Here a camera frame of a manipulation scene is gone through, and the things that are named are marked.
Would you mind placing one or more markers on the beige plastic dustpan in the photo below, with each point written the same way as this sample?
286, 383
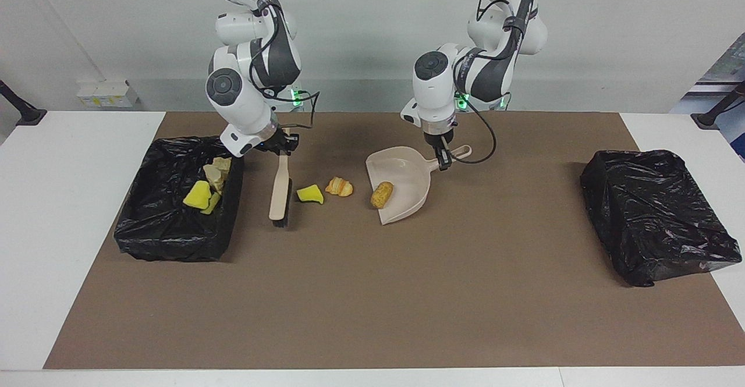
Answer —
407, 171

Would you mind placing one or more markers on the brown table mat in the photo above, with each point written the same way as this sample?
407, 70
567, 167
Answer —
349, 329

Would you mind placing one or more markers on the yellow sponge piece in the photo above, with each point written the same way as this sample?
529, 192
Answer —
309, 194
197, 195
212, 203

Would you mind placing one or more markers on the blue grey background equipment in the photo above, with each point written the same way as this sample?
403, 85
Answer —
730, 70

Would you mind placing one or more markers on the oval brown bread roll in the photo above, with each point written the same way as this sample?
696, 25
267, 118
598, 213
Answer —
382, 195

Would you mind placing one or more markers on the small croissant piece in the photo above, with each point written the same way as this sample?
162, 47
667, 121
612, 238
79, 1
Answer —
213, 178
339, 187
222, 164

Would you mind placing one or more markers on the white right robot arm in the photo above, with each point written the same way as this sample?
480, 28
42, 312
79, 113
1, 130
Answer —
238, 102

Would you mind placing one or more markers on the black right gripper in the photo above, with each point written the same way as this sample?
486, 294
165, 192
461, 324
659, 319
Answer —
276, 141

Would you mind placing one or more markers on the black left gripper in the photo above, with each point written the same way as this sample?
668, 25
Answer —
439, 141

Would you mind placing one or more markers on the black clamp stand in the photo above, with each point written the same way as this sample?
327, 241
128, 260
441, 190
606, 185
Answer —
26, 114
707, 120

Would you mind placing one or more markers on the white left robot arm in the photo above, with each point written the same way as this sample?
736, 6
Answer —
433, 96

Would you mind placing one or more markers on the black bag lined bin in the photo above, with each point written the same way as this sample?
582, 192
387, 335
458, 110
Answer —
169, 230
652, 212

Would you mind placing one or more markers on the beige brush black bristles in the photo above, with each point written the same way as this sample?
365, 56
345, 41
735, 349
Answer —
279, 195

